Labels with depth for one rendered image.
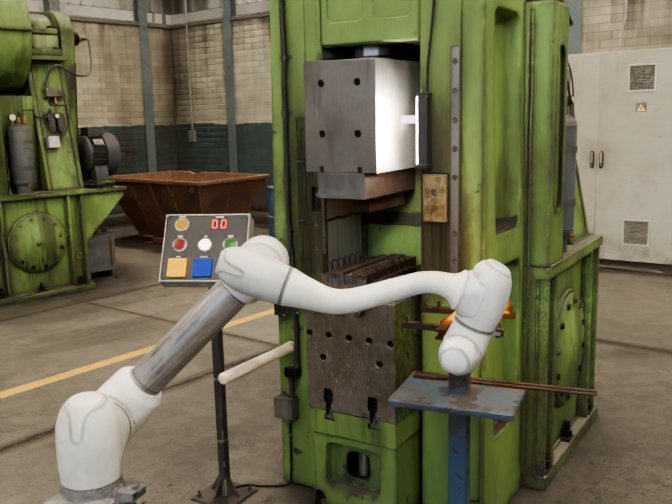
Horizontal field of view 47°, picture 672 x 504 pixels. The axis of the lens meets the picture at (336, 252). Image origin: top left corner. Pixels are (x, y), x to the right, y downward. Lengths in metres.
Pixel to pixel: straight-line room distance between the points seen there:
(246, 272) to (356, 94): 1.07
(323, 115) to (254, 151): 8.60
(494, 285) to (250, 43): 9.80
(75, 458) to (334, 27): 1.77
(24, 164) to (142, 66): 5.31
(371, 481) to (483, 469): 0.43
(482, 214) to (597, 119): 5.30
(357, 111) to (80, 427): 1.42
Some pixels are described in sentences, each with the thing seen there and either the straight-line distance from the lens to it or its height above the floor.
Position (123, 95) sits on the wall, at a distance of 12.07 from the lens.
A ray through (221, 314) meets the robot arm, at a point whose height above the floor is 1.05.
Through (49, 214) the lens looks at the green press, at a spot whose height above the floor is 0.74.
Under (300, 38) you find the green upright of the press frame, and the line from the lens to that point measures 3.07.
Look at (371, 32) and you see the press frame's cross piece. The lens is 2.91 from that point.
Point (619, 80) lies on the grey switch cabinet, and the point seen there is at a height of 1.82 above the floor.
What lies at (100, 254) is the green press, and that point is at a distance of 8.09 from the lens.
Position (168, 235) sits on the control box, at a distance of 3.09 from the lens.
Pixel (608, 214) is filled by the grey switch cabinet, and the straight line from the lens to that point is 8.00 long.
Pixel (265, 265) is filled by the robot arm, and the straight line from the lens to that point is 1.90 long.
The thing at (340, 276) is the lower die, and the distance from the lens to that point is 2.88.
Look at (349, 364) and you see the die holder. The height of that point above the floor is 0.66.
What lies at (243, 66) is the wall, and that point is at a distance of 11.54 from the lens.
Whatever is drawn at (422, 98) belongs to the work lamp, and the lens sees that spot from 2.77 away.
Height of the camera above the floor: 1.58
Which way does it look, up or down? 10 degrees down
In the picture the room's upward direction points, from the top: 1 degrees counter-clockwise
